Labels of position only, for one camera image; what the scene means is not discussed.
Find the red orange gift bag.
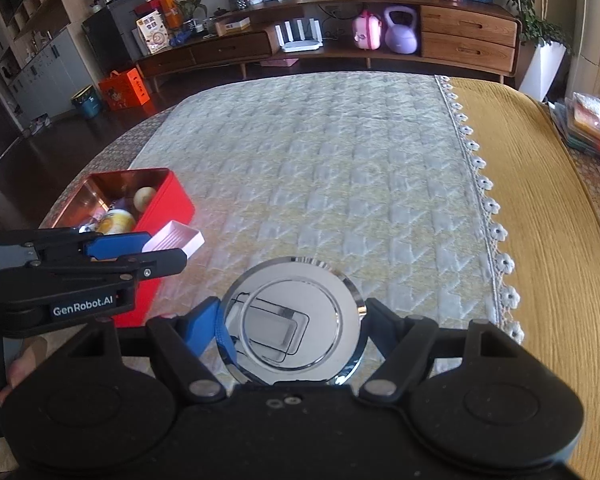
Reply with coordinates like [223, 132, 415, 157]
[134, 0, 185, 31]

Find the black mini fridge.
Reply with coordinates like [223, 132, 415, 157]
[82, 0, 148, 68]

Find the wooden tv cabinet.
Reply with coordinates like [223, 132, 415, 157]
[136, 0, 523, 92]

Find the tall leafy green plant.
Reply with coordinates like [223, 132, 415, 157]
[497, 0, 571, 53]

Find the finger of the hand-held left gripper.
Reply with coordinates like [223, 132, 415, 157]
[30, 249, 188, 286]
[0, 227, 153, 263]

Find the teal waste bin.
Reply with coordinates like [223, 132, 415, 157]
[71, 86, 103, 119]

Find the thin-leaf potted plant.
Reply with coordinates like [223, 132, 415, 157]
[180, 0, 208, 33]

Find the orange gift box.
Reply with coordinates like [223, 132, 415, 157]
[98, 68, 153, 112]

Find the red tin box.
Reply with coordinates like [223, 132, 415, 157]
[39, 167, 196, 328]

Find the white square planter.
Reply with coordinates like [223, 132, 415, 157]
[519, 40, 567, 102]

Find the white router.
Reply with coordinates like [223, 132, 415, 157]
[275, 17, 325, 54]

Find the quilted cream table mat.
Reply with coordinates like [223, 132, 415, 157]
[130, 72, 526, 361]

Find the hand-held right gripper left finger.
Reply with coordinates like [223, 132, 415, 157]
[65, 296, 238, 403]

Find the round silver mirror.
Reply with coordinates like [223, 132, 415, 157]
[220, 256, 367, 386]

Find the white bottle with yellow label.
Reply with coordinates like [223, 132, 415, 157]
[96, 208, 137, 236]

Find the purple kettlebell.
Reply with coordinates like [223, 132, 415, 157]
[384, 6, 420, 54]

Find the person's left hand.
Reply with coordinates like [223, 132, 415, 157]
[0, 336, 49, 408]

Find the white shelf cabinet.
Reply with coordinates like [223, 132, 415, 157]
[0, 0, 93, 131]

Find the beige egg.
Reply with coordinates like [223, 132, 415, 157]
[133, 186, 157, 211]

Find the yellow white small box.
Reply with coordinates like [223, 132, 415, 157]
[215, 16, 252, 36]

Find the pink toy case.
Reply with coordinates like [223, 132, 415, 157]
[352, 9, 383, 51]

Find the pink plastic box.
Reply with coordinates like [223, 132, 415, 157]
[141, 220, 205, 258]

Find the brown white snack bag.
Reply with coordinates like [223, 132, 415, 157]
[136, 11, 172, 55]

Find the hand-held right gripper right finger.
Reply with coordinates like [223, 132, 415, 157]
[358, 299, 531, 403]

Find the stack of colourful booklets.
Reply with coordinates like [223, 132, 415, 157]
[550, 92, 600, 168]

